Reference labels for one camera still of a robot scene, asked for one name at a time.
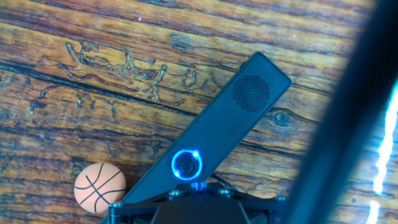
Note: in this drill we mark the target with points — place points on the wood grain table mat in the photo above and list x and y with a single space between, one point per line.
93 31

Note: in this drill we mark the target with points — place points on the black speaker bar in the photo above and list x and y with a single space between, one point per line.
217 124

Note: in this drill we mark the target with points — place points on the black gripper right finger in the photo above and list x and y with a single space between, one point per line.
261 210

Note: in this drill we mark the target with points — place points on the small orange basketball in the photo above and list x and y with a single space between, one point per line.
99 188

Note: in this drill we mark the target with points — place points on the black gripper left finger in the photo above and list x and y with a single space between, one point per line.
136 211

